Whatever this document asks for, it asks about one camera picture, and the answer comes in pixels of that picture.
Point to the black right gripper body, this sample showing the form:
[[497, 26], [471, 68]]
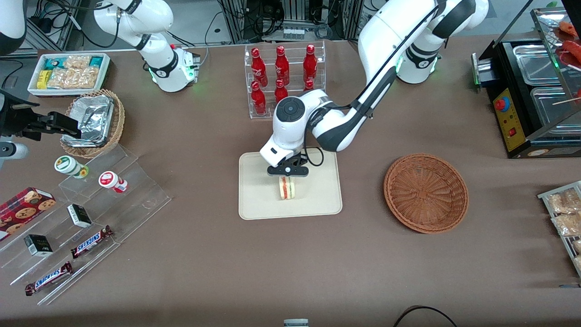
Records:
[[19, 122]]

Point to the triangle sandwich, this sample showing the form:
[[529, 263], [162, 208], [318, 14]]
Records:
[[287, 190]]

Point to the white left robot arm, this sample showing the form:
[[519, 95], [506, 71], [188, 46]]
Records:
[[390, 36]]

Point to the cream plastic tray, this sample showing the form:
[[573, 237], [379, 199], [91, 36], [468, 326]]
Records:
[[317, 200]]

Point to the light wicker basket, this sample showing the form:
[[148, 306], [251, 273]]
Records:
[[117, 122]]

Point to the brown round wicker basket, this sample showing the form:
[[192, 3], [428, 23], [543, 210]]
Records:
[[426, 195]]

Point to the grey snack display tray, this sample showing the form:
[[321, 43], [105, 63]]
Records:
[[544, 196]]

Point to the white snack bin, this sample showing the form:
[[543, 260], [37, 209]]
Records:
[[34, 91]]

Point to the aluminium foil container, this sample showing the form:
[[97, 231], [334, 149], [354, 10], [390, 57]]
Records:
[[93, 118]]

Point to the green lid sunflower cup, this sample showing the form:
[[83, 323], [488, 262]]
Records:
[[68, 165]]

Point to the yellow snack pack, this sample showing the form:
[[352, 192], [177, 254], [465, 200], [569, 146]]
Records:
[[43, 79]]

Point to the clear acrylic bottle rack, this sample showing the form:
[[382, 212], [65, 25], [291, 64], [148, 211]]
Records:
[[295, 109]]

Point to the clear rice cracker pack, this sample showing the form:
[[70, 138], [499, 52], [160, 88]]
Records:
[[72, 78]]

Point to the red cola bottle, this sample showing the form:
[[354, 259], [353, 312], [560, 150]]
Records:
[[258, 66], [280, 93], [310, 63], [282, 66], [308, 85], [258, 100]]

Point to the teal snack pack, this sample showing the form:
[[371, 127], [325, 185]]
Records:
[[54, 63]]

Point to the red lid cup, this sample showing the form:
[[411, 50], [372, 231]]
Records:
[[109, 180]]

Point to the red plaid cookie box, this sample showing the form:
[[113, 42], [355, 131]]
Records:
[[22, 213]]

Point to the small black carton box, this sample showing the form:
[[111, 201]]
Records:
[[38, 245], [79, 215]]

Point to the clear acrylic step shelf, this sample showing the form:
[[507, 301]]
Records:
[[136, 200]]

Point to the Snickers chocolate bar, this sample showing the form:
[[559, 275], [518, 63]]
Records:
[[49, 279], [91, 242]]

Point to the white power strip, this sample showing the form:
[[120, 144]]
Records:
[[294, 32]]

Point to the black food warmer machine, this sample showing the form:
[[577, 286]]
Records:
[[508, 122]]

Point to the steel food pan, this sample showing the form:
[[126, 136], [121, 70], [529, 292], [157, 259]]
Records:
[[553, 113], [535, 63]]

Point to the clear cracker snack pack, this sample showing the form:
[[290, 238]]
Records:
[[563, 202], [567, 225]]

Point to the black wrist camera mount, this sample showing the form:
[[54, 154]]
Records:
[[295, 160]]

